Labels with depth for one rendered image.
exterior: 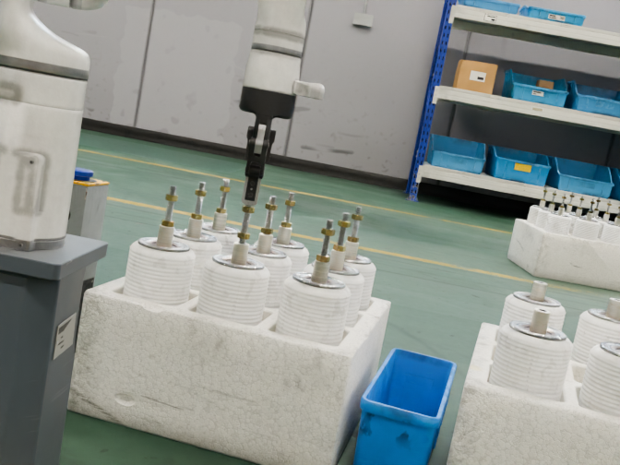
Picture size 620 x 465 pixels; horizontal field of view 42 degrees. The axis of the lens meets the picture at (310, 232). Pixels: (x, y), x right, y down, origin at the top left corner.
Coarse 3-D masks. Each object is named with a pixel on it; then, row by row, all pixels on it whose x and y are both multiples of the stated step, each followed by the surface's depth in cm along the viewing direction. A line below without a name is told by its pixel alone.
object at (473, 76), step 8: (464, 64) 545; (472, 64) 544; (480, 64) 544; (488, 64) 543; (456, 72) 569; (464, 72) 545; (472, 72) 544; (480, 72) 544; (488, 72) 544; (456, 80) 555; (464, 80) 546; (472, 80) 545; (480, 80) 545; (488, 80) 544; (456, 88) 547; (464, 88) 546; (472, 88) 546; (480, 88) 546; (488, 88) 545
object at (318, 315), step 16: (288, 288) 112; (304, 288) 111; (320, 288) 111; (288, 304) 112; (304, 304) 110; (320, 304) 110; (336, 304) 111; (288, 320) 112; (304, 320) 111; (320, 320) 111; (336, 320) 112; (304, 336) 111; (320, 336) 111; (336, 336) 113
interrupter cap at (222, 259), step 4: (212, 256) 116; (216, 256) 117; (220, 256) 118; (224, 256) 118; (228, 256) 118; (216, 260) 114; (220, 260) 115; (224, 260) 116; (228, 260) 117; (248, 260) 119; (252, 260) 119; (256, 260) 119; (220, 264) 114; (224, 264) 113; (228, 264) 113; (232, 264) 114; (248, 264) 118; (252, 264) 117; (256, 264) 117; (260, 264) 118; (240, 268) 113; (244, 268) 113; (248, 268) 114; (252, 268) 114; (256, 268) 114; (260, 268) 115
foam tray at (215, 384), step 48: (96, 288) 117; (96, 336) 115; (144, 336) 113; (192, 336) 111; (240, 336) 110; (288, 336) 111; (96, 384) 116; (144, 384) 114; (192, 384) 112; (240, 384) 111; (288, 384) 109; (336, 384) 108; (192, 432) 113; (240, 432) 111; (288, 432) 110; (336, 432) 108
